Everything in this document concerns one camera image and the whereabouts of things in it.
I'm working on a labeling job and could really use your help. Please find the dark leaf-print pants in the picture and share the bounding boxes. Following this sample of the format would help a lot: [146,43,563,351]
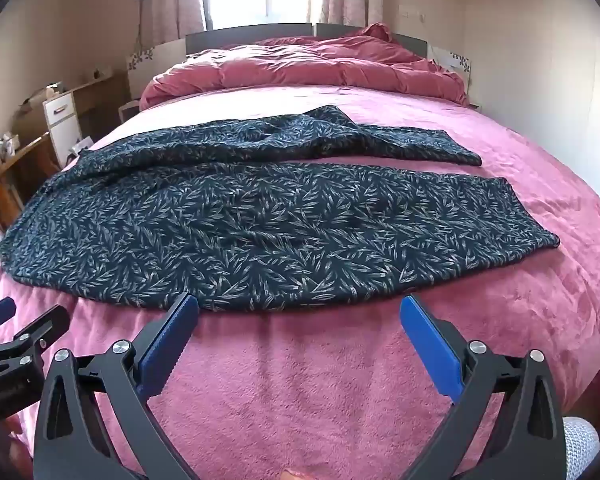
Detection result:
[0,105,559,311]

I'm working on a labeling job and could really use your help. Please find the wooden desk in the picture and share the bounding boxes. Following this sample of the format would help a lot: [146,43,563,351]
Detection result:
[0,132,59,229]

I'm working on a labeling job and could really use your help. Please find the pink fleece bed blanket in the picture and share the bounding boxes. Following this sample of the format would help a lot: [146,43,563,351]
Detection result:
[0,84,600,480]

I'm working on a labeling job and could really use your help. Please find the white drawer cabinet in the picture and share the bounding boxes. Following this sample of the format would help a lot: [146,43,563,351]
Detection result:
[43,92,82,168]

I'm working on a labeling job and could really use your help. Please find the white floral side panel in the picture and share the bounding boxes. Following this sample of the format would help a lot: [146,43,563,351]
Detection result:
[126,39,186,100]

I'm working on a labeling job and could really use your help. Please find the grey bed headboard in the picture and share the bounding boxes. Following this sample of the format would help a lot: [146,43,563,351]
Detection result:
[184,22,429,59]

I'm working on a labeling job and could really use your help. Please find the pink window curtain left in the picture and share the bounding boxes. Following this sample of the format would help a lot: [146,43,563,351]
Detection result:
[151,0,207,44]

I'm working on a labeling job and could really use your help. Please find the red rumpled duvet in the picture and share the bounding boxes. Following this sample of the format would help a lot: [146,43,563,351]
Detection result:
[140,23,468,110]

